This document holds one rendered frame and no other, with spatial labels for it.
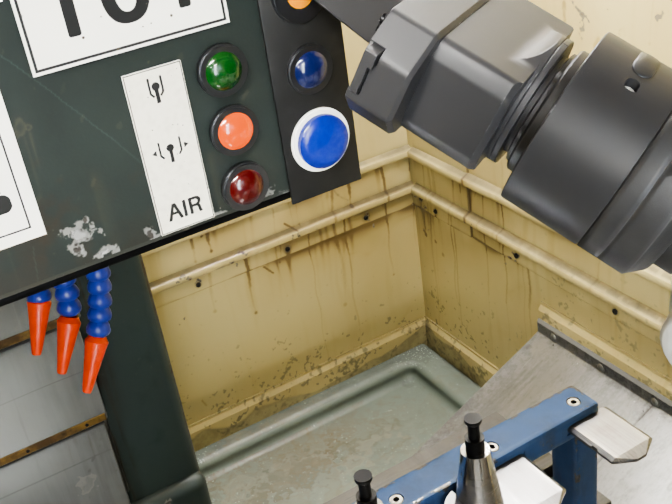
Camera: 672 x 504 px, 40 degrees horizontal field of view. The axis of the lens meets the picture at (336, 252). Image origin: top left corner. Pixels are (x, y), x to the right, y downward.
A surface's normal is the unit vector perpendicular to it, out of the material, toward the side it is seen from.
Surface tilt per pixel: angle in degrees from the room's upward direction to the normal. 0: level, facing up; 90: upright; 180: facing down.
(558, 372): 24
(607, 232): 104
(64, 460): 89
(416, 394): 0
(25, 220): 90
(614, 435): 0
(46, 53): 90
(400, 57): 52
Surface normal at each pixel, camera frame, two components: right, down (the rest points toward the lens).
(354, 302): 0.50, 0.37
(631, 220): -0.46, 0.42
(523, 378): -0.47, -0.64
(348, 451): -0.13, -0.86
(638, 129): -0.10, -0.15
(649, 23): -0.85, 0.35
